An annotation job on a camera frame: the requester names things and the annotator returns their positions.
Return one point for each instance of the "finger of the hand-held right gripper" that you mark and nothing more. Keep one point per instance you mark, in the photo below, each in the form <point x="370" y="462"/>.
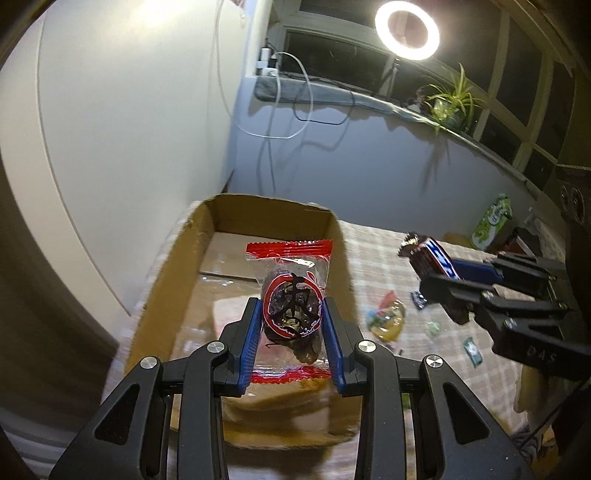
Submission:
<point x="480" y="270"/>
<point x="452" y="288"/>

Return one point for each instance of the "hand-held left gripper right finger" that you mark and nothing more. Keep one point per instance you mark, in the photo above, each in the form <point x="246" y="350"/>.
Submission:
<point x="333" y="350"/>

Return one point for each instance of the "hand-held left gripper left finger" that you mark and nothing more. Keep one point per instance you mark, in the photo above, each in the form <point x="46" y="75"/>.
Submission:
<point x="247" y="341"/>

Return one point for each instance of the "dark red blue snack bar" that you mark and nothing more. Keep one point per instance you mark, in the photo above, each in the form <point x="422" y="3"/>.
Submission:
<point x="429" y="258"/>

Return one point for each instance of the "red clear snack packet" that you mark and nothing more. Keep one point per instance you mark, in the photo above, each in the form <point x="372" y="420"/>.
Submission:
<point x="291" y="300"/>

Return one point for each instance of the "brown cardboard box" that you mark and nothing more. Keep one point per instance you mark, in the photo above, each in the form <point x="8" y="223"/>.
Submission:
<point x="175" y="277"/>

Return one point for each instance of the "black white-print candy packet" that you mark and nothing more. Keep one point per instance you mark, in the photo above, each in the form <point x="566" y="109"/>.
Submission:
<point x="418" y="300"/>

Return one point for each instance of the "small pale green candy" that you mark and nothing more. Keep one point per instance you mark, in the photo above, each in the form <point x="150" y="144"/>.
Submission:
<point x="434" y="328"/>

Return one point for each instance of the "green white carton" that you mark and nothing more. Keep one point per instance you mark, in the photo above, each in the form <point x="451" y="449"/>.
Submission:
<point x="491" y="221"/>

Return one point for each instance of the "dark box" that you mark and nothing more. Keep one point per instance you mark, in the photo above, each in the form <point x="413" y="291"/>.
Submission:
<point x="524" y="240"/>

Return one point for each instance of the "yellow clear snack packet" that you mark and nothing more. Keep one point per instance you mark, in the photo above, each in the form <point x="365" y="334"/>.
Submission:
<point x="388" y="323"/>

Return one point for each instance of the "green candy packet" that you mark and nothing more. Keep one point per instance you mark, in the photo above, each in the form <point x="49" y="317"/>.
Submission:
<point x="473" y="350"/>

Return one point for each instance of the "pink plaid blanket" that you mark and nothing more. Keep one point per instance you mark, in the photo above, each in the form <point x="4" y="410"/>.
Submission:
<point x="369" y="258"/>

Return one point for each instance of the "potted spider plant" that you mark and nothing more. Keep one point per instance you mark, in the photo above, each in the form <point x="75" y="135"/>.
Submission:
<point x="455" y="94"/>

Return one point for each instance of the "grey cloth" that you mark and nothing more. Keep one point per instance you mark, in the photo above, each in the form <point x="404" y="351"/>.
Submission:
<point x="286" y="90"/>

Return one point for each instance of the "dark glass window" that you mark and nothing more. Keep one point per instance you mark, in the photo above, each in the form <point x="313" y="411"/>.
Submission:
<point x="332" y="50"/>

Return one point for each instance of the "white charger plug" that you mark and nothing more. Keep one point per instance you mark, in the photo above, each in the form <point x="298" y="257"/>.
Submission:
<point x="265" y="57"/>

